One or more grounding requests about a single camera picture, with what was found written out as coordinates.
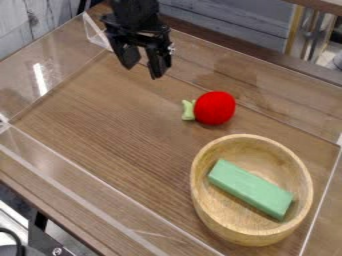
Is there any clear acrylic corner bracket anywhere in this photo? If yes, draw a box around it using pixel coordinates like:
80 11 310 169
82 13 112 51

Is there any black table clamp mount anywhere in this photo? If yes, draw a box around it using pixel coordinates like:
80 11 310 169
0 211 78 256

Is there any round wooden bowl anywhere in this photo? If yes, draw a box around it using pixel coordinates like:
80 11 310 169
190 134 314 247

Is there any red plush fruit green stem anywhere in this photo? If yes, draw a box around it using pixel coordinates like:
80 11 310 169
182 91 237 126

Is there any clear acrylic tray wall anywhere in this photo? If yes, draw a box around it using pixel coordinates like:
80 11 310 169
0 120 223 256

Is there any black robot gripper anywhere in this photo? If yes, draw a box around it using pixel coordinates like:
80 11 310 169
102 0 174 79

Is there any green rectangular block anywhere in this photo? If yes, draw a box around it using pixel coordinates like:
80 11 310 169
207 159 294 221

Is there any gold metal chair frame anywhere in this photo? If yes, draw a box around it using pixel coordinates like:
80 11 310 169
285 5 338 63

